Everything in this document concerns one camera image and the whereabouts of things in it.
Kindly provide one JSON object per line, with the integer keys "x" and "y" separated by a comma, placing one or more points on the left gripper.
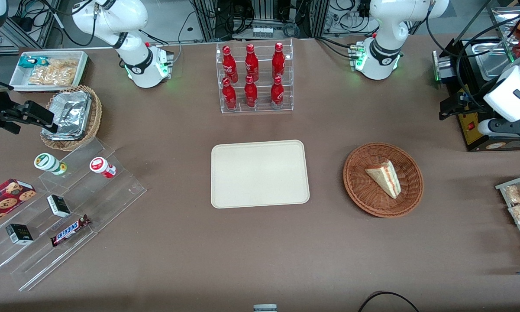
{"x": 471, "y": 102}

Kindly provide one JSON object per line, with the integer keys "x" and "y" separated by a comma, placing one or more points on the triangular sandwich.
{"x": 385, "y": 177}

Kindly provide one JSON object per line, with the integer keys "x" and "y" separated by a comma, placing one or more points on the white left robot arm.
{"x": 383, "y": 60}

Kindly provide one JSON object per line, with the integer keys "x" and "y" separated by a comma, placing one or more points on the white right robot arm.
{"x": 138, "y": 65}

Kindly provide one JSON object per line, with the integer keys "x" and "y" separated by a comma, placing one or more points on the white rectangular snack tray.
{"x": 19, "y": 82}

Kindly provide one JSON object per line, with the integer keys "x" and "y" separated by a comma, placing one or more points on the light wicker basket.
{"x": 93, "y": 117}

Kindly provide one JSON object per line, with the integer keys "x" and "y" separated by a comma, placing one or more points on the brown wicker basket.
{"x": 359, "y": 190}

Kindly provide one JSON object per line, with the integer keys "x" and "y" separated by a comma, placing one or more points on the cream plastic tray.
{"x": 260, "y": 174}

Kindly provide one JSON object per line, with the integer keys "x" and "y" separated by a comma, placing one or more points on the stacked aluminium foil containers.
{"x": 71, "y": 112}

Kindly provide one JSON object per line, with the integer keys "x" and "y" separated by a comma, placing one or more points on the clear bag of crackers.
{"x": 41, "y": 77}
{"x": 65, "y": 69}

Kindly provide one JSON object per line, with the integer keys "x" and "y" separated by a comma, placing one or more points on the green lid yogurt cup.
{"x": 47, "y": 162}

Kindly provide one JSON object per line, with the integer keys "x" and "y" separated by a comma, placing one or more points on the teal snack packet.
{"x": 28, "y": 61}

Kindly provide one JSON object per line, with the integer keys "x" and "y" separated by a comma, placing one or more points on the black food warmer appliance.
{"x": 498, "y": 52}

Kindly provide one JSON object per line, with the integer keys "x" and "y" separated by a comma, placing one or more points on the red lid yogurt cup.
{"x": 100, "y": 166}

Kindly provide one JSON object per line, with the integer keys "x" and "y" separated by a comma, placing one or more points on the red plaid cookie box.
{"x": 4, "y": 201}

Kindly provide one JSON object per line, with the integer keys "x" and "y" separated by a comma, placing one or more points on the small black carton box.
{"x": 58, "y": 206}
{"x": 19, "y": 234}

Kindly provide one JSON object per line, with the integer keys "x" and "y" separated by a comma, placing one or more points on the black power adapter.
{"x": 20, "y": 23}

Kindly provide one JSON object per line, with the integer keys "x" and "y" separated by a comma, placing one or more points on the clear acrylic step shelf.
{"x": 112, "y": 195}

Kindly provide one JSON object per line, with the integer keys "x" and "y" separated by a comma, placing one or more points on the Snickers chocolate bar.
{"x": 69, "y": 230}

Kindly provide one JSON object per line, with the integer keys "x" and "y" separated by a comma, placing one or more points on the red cola bottle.
{"x": 277, "y": 93}
{"x": 250, "y": 93}
{"x": 229, "y": 95}
{"x": 229, "y": 65}
{"x": 251, "y": 64}
{"x": 278, "y": 61}

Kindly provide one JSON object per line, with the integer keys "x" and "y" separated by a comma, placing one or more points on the clear acrylic bottle rack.
{"x": 264, "y": 106}

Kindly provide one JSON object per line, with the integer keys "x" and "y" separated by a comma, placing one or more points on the grey power strip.
{"x": 262, "y": 32}

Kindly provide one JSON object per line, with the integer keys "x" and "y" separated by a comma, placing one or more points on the small grey device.
{"x": 265, "y": 308}

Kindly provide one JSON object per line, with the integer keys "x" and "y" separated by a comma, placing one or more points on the aluminium frame rack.
{"x": 208, "y": 19}

